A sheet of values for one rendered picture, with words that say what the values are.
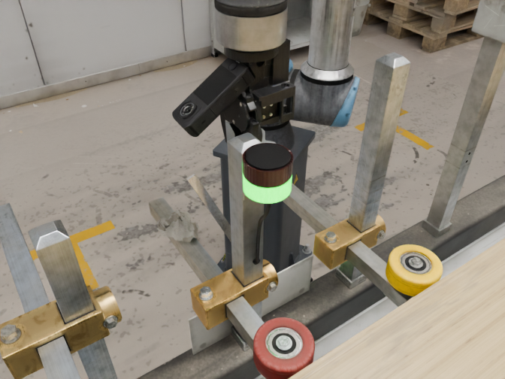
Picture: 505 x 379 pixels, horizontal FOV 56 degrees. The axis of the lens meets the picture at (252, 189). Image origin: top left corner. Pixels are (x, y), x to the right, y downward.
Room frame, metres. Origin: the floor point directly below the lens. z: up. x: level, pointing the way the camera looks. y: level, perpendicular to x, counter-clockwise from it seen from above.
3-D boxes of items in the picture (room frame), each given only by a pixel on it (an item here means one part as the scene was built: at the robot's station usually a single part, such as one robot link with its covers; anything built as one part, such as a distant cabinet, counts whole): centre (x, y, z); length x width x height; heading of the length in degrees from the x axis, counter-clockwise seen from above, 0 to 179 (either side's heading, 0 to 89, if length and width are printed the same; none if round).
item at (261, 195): (0.46, -0.02, 1.09); 0.06 x 0.06 x 0.02
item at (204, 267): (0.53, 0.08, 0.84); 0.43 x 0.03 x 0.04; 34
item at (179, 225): (0.61, 0.13, 0.87); 0.09 x 0.07 x 0.02; 34
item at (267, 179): (0.46, -0.02, 1.11); 0.06 x 0.06 x 0.02
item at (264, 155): (0.46, -0.02, 1.02); 0.06 x 0.06 x 0.22; 34
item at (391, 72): (0.64, -0.20, 0.93); 0.03 x 0.03 x 0.48; 34
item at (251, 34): (0.60, 0.00, 1.23); 0.10 x 0.09 x 0.05; 34
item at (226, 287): (0.48, 0.03, 0.85); 0.13 x 0.06 x 0.05; 124
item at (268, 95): (0.60, 0.00, 1.15); 0.09 x 0.08 x 0.12; 124
